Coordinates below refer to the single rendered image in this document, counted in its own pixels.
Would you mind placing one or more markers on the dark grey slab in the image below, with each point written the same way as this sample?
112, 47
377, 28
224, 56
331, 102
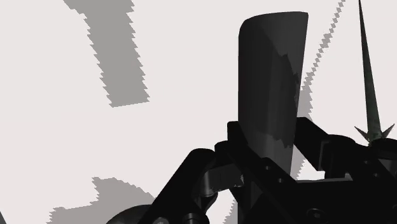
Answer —
266, 80

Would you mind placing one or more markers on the dark green pointed stalk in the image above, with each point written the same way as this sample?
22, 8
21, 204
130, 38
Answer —
369, 80

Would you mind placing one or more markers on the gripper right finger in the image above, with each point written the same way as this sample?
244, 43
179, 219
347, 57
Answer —
338, 155

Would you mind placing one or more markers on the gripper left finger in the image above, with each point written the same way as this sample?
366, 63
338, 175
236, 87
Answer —
186, 180

